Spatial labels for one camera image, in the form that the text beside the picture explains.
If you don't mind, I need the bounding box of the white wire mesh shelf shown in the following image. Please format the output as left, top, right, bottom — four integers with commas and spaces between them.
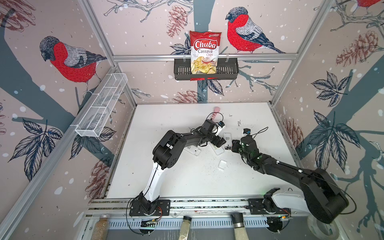
75, 73, 128, 138

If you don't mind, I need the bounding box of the clear tape roll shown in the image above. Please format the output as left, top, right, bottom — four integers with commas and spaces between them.
307, 215, 340, 240

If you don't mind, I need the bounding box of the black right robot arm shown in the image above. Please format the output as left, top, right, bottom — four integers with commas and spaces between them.
231, 135, 349, 224

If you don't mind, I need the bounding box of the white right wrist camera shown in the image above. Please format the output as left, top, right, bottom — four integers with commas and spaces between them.
243, 128, 251, 137

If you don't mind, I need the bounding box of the glass jar of grains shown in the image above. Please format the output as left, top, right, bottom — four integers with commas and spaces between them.
91, 215, 110, 240

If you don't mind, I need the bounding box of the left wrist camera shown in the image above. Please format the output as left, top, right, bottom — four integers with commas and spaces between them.
215, 121, 226, 136

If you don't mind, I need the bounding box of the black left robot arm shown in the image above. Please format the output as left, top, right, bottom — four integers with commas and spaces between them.
138, 119, 226, 213

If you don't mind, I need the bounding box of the slim seed bottle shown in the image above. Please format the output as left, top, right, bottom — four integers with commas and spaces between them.
178, 216, 192, 240

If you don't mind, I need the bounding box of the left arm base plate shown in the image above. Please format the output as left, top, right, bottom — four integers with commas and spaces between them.
128, 199, 171, 217

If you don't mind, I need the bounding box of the black-capped grain jar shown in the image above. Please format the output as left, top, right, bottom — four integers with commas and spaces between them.
230, 212, 249, 240

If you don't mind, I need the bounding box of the black wall basket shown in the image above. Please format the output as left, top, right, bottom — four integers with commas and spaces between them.
174, 58, 239, 81

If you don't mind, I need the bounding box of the Chuba cassava chips bag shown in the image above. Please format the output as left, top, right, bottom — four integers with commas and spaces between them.
190, 31, 222, 74

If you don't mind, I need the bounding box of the white remote control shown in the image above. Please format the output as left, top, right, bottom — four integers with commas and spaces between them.
223, 133, 233, 150
210, 144, 225, 155

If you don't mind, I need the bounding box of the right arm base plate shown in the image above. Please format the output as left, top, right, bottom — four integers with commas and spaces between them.
248, 199, 291, 215

